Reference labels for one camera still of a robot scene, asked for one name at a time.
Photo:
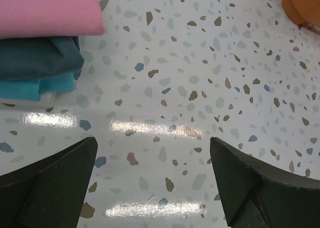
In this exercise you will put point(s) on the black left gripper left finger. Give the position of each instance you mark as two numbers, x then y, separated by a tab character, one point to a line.
48	193

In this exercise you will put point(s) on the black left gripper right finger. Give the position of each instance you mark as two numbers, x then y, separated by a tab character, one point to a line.
255	194

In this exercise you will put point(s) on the folded turquoise t-shirt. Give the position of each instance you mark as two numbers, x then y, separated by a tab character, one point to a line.
32	90

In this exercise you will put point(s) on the folded dark teal t-shirt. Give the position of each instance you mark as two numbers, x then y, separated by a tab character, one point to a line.
39	57

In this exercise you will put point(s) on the folded pink t-shirt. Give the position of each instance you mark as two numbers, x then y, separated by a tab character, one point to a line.
46	18

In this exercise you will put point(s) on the orange plastic basket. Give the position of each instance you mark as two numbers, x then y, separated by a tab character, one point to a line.
302	11

